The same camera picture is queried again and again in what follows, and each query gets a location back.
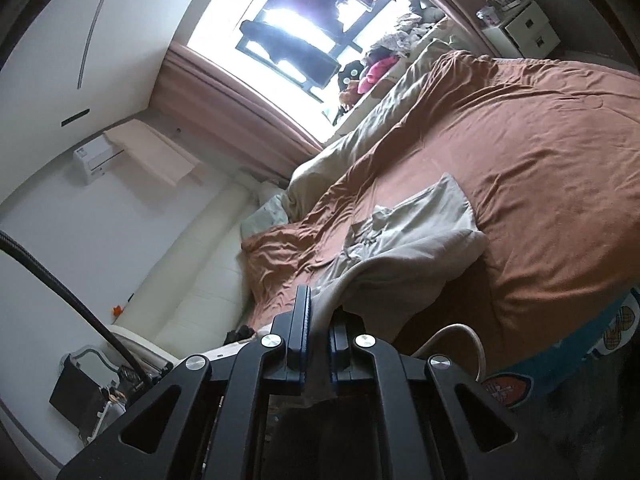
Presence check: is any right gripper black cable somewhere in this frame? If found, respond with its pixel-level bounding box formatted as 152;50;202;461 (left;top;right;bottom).
0;230;153;388

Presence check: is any black box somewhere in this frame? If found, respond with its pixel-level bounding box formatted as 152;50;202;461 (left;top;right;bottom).
49;355;126;436

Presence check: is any white cable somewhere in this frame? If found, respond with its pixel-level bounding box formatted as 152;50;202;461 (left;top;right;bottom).
415;324;487;381

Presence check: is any black plush toy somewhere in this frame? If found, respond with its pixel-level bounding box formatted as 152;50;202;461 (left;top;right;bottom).
336;60;366;91

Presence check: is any black clothes pile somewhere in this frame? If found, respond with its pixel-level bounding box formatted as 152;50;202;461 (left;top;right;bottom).
224;324;257;347

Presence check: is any bed with brown sheet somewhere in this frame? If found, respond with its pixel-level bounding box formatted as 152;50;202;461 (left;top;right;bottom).
242;50;640;376

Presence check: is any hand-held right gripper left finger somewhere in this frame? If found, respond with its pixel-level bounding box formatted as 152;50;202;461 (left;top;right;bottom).
57;285;313;480

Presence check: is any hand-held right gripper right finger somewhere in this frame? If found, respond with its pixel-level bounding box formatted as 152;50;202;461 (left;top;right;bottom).
327;310;543;480

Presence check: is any white air conditioner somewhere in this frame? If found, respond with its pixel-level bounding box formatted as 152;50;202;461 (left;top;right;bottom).
72;132;126;186

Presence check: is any beige quilt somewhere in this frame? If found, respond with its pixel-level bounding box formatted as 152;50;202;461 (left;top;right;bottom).
287;15;451;221

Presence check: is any white nightstand with drawers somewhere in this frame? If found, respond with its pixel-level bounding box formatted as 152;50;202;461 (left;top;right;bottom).
482;0;561;58

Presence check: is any light green pillow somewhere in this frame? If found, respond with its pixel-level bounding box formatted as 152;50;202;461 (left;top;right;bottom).
240;195;291;238

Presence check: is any beige jacket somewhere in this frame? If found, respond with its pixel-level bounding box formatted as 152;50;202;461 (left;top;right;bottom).
300;172;488;406

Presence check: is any pile of clothes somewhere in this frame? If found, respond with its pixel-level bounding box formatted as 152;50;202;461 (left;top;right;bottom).
370;0;447;61

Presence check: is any cream leather headboard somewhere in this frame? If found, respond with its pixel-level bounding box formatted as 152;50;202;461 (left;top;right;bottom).
110;170;261;361

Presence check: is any window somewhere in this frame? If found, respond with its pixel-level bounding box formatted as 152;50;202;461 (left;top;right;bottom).
187;0;401;126

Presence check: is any pink cloth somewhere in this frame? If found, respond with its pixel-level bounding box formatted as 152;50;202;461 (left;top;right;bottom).
357;55;398;96

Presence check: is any hanging dark long garment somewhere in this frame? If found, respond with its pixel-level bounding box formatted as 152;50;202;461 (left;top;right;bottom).
237;20;338;88

